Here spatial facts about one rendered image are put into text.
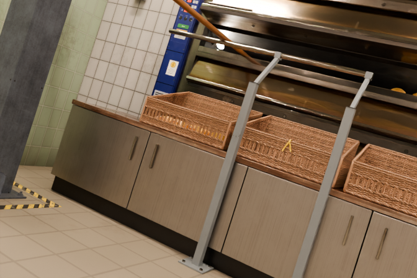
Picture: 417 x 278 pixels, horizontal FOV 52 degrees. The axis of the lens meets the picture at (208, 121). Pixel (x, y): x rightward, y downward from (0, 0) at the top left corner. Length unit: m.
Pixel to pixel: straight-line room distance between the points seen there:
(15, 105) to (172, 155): 0.84
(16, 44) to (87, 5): 1.13
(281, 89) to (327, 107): 0.31
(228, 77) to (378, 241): 1.41
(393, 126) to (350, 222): 0.76
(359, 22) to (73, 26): 1.96
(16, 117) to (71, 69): 1.07
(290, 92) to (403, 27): 0.73
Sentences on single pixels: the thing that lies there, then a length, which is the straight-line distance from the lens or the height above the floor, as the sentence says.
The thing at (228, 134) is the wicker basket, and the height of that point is 0.66.
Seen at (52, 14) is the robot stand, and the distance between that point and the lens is 2.44.
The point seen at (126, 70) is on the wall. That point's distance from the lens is 3.27.
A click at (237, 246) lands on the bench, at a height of 0.16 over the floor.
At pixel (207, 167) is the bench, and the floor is 0.47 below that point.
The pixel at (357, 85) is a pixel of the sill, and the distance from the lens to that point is 2.65.
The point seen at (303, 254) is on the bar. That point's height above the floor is 0.26.
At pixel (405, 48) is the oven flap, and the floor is 1.39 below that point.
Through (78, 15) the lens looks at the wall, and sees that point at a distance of 3.37.
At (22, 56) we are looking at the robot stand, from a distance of 2.37.
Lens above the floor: 0.70
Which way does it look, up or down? level
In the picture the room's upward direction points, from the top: 18 degrees clockwise
